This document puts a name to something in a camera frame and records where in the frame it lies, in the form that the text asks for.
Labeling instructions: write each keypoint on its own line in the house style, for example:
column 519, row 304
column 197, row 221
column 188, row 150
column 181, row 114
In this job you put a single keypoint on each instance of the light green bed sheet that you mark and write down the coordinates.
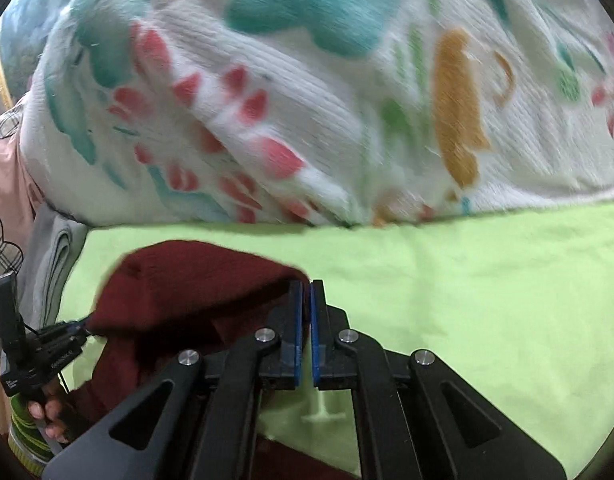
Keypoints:
column 462, row 310

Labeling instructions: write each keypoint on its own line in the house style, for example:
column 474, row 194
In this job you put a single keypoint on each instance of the pink heart print pillow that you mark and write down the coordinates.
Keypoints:
column 7, row 175

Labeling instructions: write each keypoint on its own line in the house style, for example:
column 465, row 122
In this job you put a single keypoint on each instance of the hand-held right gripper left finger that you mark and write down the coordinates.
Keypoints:
column 295, row 332

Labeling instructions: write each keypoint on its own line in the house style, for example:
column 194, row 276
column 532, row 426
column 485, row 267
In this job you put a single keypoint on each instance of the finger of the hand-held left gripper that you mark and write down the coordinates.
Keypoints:
column 67, row 328
column 64, row 347

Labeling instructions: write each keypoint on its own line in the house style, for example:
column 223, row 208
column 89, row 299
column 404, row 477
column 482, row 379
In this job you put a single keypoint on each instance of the person's left hand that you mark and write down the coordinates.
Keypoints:
column 49, row 410

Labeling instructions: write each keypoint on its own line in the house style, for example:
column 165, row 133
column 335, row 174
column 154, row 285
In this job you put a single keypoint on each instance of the person's left forearm striped sleeve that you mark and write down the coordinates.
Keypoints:
column 27, row 430

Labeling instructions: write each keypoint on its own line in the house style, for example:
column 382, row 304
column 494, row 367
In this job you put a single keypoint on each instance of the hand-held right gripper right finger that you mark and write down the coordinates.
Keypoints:
column 316, row 340

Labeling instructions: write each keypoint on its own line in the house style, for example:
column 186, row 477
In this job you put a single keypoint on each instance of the white floral printed blanket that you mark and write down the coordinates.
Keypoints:
column 327, row 110

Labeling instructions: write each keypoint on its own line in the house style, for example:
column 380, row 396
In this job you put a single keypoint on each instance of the grey folded cloth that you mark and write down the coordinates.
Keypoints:
column 52, row 260

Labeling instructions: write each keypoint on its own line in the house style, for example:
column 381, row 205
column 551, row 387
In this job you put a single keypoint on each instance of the maroon knit sweater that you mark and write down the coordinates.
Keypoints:
column 187, row 285

